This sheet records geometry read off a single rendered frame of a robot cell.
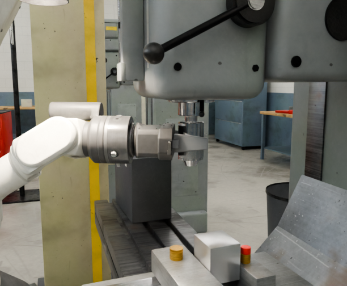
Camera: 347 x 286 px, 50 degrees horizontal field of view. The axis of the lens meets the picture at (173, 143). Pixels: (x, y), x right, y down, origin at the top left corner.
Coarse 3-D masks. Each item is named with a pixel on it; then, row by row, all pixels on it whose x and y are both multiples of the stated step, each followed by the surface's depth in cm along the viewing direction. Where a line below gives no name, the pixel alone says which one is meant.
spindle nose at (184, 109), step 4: (180, 104) 66; (184, 104) 66; (188, 104) 65; (192, 104) 65; (196, 104) 66; (204, 104) 67; (180, 108) 66; (184, 108) 66; (188, 108) 66; (192, 108) 66; (196, 108) 66; (204, 108) 68; (180, 112) 67; (184, 112) 66; (188, 112) 66; (192, 112) 66; (196, 112) 66
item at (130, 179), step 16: (144, 160) 105; (160, 160) 107; (128, 176) 107; (144, 176) 105; (160, 176) 107; (128, 192) 108; (144, 192) 106; (160, 192) 108; (128, 208) 109; (144, 208) 107; (160, 208) 109
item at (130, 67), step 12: (120, 0) 60; (132, 0) 60; (120, 12) 61; (132, 12) 60; (120, 24) 61; (132, 24) 61; (120, 36) 62; (132, 36) 61; (120, 48) 62; (132, 48) 61; (120, 60) 62; (132, 60) 61; (120, 72) 61; (132, 72) 62
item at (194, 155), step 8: (184, 128) 66; (192, 128) 66; (200, 128) 67; (200, 136) 67; (184, 152) 67; (192, 152) 67; (200, 152) 67; (184, 160) 67; (192, 160) 67; (200, 160) 68
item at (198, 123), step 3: (183, 120) 69; (198, 120) 69; (180, 123) 67; (183, 123) 66; (186, 123) 66; (189, 123) 66; (192, 123) 66; (195, 123) 66; (198, 123) 66; (201, 123) 67; (180, 126) 67; (183, 126) 66; (186, 126) 66; (189, 126) 66; (192, 126) 66; (195, 126) 66; (198, 126) 66; (201, 126) 67
